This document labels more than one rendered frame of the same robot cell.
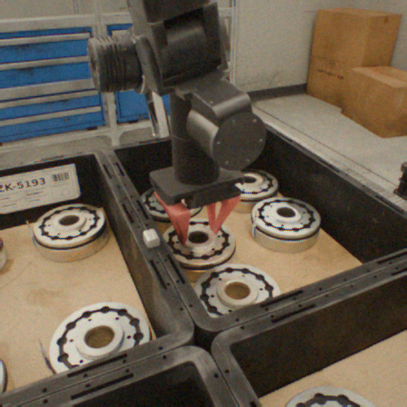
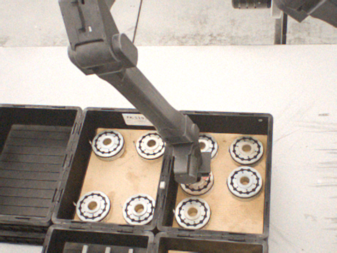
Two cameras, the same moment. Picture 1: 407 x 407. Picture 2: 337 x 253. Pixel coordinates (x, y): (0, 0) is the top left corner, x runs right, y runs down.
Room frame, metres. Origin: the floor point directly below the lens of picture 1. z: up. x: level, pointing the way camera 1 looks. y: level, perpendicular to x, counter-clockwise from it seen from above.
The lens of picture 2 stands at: (-0.08, -0.43, 2.10)
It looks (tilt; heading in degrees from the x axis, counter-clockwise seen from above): 59 degrees down; 41
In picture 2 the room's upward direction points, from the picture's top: 12 degrees counter-clockwise
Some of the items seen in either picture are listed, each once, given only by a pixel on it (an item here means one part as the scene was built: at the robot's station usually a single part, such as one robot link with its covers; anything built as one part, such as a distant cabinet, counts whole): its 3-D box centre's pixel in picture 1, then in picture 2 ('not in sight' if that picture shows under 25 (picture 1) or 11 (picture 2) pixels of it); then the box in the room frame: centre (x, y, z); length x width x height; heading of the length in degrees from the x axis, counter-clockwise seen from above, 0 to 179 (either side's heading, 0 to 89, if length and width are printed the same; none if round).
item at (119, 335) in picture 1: (100, 337); (139, 208); (0.25, 0.11, 0.86); 0.05 x 0.05 x 0.01
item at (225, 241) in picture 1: (198, 241); (196, 179); (0.41, 0.01, 0.86); 0.10 x 0.10 x 0.01
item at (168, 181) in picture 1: (196, 160); (191, 158); (0.41, 0.01, 0.98); 0.10 x 0.07 x 0.07; 118
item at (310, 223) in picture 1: (285, 216); (244, 181); (0.47, -0.12, 0.86); 0.10 x 0.10 x 0.01
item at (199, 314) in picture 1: (243, 193); (218, 170); (0.44, -0.05, 0.92); 0.40 x 0.30 x 0.02; 24
